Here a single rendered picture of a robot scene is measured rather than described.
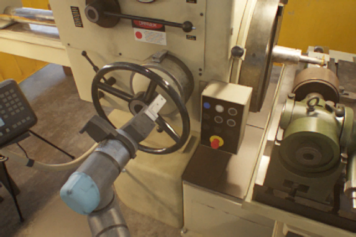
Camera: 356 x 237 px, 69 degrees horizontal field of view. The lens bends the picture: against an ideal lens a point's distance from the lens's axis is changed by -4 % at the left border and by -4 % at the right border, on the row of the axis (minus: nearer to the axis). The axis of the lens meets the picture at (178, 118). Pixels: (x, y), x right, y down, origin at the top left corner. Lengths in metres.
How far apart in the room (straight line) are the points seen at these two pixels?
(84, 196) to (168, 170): 1.14
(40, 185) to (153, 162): 1.25
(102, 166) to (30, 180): 2.16
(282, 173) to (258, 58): 0.43
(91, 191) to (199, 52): 0.61
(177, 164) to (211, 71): 0.82
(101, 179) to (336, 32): 3.16
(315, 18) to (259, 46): 2.38
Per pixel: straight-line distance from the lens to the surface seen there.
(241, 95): 0.92
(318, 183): 1.06
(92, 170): 0.55
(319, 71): 1.25
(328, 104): 1.05
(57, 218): 2.36
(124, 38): 1.09
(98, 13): 1.02
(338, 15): 3.39
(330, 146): 0.98
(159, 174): 1.64
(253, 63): 1.05
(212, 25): 0.91
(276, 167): 1.03
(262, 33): 1.05
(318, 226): 1.20
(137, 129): 0.59
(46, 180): 2.63
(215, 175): 1.60
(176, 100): 0.79
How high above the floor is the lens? 1.88
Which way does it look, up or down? 41 degrees down
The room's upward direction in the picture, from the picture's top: 2 degrees counter-clockwise
